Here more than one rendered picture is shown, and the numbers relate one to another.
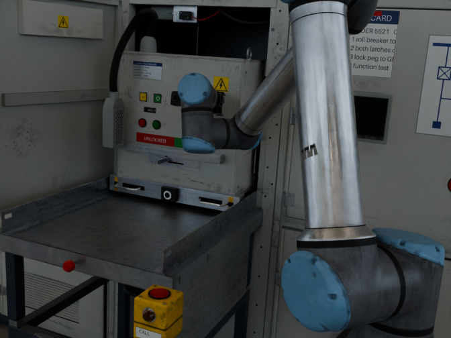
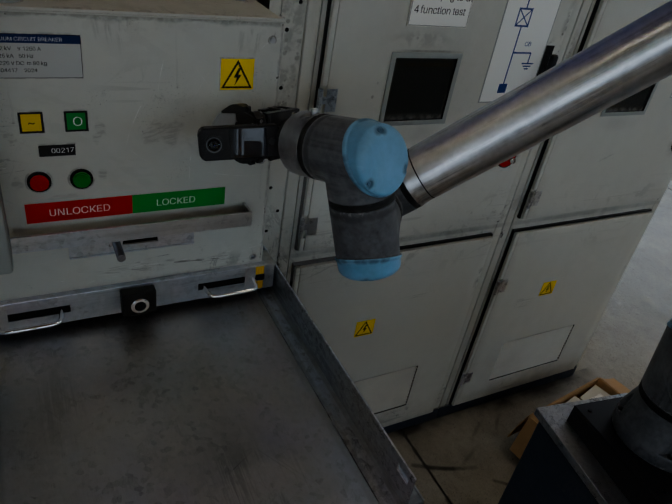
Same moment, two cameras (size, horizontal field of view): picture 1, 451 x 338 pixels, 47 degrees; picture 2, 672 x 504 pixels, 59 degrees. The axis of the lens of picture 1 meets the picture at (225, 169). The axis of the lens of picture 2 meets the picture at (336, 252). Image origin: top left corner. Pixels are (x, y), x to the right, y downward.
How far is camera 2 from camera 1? 1.29 m
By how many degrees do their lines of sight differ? 54
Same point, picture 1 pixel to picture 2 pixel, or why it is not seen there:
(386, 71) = (461, 17)
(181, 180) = (155, 268)
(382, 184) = not seen: hidden behind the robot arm
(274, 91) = (528, 143)
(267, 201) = (269, 237)
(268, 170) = (272, 191)
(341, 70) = not seen: outside the picture
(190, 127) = (381, 241)
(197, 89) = (394, 163)
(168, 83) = (102, 83)
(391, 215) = (435, 209)
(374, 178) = not seen: hidden behind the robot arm
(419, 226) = (462, 212)
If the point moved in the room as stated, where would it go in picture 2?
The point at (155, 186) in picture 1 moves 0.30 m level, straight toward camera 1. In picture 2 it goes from (98, 297) to (227, 379)
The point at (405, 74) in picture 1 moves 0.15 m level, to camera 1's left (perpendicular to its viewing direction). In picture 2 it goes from (481, 20) to (445, 25)
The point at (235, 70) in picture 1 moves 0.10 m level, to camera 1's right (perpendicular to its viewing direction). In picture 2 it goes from (268, 42) to (310, 37)
